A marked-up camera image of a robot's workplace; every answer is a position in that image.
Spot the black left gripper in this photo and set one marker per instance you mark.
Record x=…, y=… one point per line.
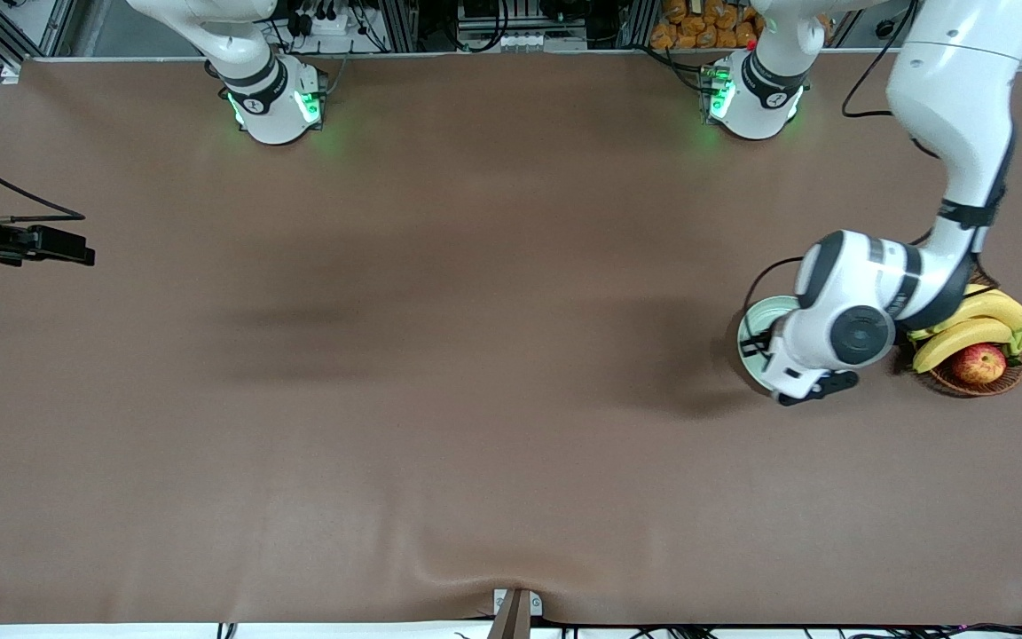
x=761, y=343

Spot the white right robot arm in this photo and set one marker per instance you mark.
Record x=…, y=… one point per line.
x=271, y=106

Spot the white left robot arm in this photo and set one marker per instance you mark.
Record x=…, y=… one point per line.
x=866, y=284

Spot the pale green round plate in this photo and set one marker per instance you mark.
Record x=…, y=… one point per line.
x=764, y=312

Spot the yellow banana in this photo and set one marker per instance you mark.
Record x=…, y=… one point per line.
x=963, y=337
x=999, y=309
x=977, y=290

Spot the red yellow apple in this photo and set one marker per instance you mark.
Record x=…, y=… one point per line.
x=979, y=364

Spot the brown wicker basket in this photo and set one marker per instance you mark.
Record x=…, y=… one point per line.
x=1008, y=380

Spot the brown table cover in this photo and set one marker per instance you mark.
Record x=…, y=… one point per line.
x=511, y=444

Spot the orange snack bag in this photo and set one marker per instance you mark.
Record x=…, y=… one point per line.
x=697, y=27

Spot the white power strip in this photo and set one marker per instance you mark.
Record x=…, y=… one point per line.
x=325, y=25

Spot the white terminal block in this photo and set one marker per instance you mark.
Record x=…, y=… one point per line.
x=529, y=41

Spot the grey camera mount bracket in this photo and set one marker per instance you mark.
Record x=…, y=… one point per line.
x=515, y=612

